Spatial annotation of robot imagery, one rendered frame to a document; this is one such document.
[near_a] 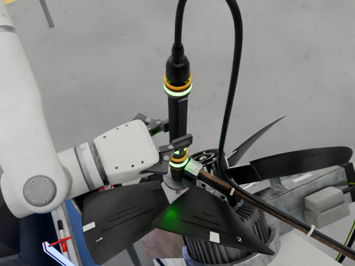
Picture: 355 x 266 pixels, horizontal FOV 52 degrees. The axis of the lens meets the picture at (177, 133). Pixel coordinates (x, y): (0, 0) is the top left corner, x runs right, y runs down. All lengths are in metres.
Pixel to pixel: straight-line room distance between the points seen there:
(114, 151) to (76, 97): 2.06
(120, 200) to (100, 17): 2.41
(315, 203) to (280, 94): 1.75
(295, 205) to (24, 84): 0.76
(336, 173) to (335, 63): 1.99
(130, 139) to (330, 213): 0.62
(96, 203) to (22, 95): 0.47
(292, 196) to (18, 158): 0.74
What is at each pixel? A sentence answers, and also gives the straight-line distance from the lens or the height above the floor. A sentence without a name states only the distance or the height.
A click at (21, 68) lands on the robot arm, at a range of 0.66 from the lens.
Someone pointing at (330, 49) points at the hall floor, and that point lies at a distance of 3.13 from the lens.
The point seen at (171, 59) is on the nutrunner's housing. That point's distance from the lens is 0.52.
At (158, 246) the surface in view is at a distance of 1.13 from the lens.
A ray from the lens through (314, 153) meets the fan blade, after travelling 0.87.
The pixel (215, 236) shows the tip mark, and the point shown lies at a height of 1.43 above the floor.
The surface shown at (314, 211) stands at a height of 1.14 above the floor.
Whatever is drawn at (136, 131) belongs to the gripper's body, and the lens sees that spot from 0.66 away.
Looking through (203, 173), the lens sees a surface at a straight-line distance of 0.76.
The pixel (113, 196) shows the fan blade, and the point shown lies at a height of 1.16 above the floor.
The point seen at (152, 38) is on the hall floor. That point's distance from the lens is 2.99.
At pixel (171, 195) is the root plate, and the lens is 0.96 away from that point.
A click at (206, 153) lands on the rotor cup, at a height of 1.20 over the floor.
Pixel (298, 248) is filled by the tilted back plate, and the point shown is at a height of 1.14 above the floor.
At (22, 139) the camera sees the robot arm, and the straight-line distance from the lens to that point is 0.57.
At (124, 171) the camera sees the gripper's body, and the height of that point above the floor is 1.51.
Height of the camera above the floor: 2.07
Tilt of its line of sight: 59 degrees down
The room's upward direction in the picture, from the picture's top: straight up
